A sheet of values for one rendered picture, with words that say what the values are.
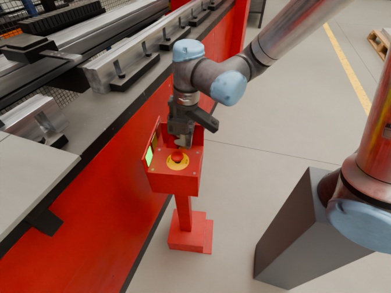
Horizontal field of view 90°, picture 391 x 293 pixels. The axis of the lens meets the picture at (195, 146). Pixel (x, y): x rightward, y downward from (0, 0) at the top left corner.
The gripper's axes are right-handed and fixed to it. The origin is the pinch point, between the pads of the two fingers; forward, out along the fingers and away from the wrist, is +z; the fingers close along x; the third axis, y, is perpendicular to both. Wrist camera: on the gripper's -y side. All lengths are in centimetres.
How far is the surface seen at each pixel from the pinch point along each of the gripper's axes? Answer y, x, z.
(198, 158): -3.6, 8.1, -4.1
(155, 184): 9.0, 15.2, 3.5
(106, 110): 28.7, -1.2, -10.8
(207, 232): -15, 4, 72
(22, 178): 24.1, 33.4, -23.8
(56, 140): 33.8, 16.1, -13.2
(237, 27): -23, -175, 8
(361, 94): -177, -170, 59
